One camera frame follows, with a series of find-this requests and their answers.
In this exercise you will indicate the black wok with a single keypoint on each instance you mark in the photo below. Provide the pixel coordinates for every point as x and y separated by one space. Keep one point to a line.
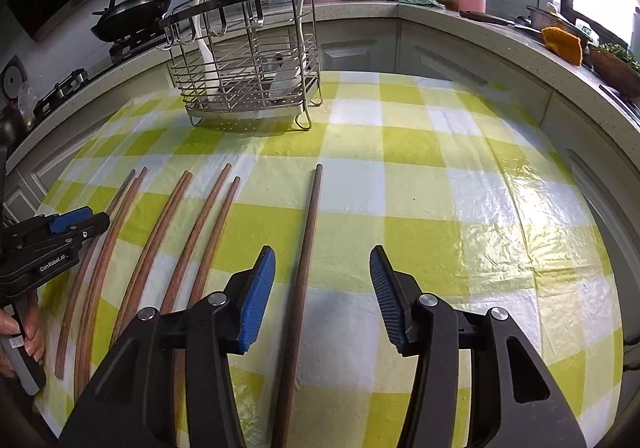
135 13

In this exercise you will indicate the black gas stove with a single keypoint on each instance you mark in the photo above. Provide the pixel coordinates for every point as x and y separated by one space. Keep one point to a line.
65 91

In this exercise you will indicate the brown wooden chopstick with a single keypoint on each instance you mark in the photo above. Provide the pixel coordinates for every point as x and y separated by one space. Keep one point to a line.
305 278
70 308
90 318
149 248
212 243
156 249
194 238

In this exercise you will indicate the pink cup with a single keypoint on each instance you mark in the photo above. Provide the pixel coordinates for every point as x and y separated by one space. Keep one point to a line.
472 3

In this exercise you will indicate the round grey wall fixture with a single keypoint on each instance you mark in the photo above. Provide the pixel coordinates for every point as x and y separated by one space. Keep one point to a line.
10 78

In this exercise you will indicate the person's left hand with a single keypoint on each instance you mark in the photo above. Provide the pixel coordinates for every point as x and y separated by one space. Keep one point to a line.
35 328

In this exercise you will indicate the metal mesh strainer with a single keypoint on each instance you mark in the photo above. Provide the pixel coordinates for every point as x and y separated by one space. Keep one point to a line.
555 18

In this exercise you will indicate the wicker basket with greens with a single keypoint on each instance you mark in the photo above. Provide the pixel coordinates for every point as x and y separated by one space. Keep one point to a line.
612 68

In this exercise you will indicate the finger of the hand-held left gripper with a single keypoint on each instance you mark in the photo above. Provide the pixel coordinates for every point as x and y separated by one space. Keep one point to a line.
70 220
90 228

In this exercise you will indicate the green cloth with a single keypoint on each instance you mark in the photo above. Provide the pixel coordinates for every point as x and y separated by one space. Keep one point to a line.
420 1

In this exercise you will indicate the orange knitted cloth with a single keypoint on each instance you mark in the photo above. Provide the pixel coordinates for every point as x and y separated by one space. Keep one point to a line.
562 46

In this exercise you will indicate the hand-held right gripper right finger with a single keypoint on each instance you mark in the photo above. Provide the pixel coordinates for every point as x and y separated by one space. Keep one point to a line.
387 298

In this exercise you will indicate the yellow-green checkered tablecloth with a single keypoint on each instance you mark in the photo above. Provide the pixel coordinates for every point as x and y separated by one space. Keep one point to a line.
425 228

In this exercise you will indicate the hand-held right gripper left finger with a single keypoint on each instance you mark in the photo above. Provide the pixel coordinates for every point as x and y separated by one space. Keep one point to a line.
257 298

